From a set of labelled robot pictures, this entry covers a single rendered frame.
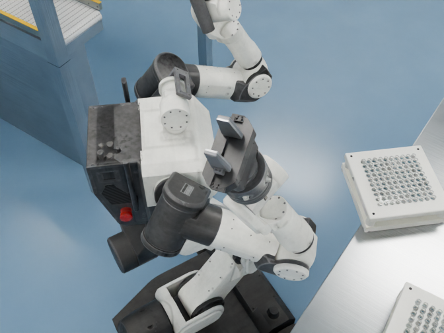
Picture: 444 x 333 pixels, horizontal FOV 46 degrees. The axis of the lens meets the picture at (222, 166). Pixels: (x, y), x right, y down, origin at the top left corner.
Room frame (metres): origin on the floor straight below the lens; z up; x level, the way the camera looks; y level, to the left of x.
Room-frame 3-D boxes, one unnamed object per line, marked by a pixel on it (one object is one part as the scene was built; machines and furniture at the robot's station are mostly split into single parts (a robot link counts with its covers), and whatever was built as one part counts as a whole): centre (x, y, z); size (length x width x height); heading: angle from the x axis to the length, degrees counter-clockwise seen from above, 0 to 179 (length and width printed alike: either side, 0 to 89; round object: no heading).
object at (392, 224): (0.94, -0.52, 0.89); 0.24 x 0.24 x 0.02; 8
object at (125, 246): (0.81, 0.19, 0.87); 0.28 x 0.13 x 0.18; 121
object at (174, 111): (0.85, 0.11, 1.34); 0.10 x 0.07 x 0.09; 8
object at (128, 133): (0.84, 0.17, 1.14); 0.34 x 0.30 x 0.36; 8
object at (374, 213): (0.94, -0.52, 0.94); 0.25 x 0.24 x 0.02; 98
